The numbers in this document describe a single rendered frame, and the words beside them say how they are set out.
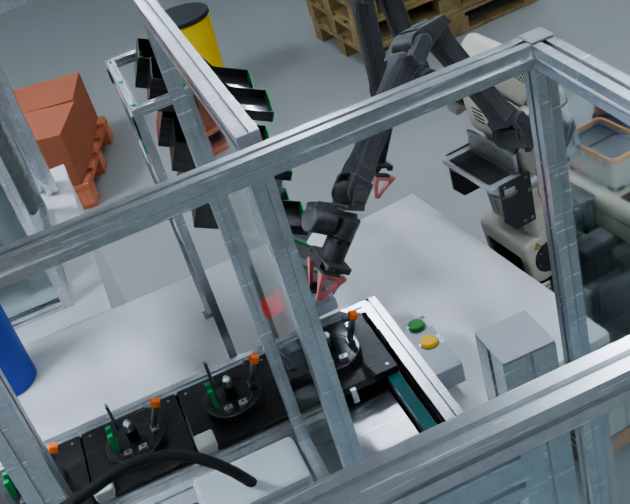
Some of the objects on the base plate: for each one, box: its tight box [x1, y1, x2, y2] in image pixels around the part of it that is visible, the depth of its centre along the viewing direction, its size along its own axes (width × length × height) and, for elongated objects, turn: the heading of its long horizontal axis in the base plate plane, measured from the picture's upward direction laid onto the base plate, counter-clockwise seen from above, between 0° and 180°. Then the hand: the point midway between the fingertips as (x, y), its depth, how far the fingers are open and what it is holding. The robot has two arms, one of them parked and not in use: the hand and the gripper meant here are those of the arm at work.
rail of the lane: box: [358, 295, 464, 425], centre depth 218 cm, size 6×89×11 cm, turn 40°
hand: (316, 292), depth 224 cm, fingers closed on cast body, 4 cm apart
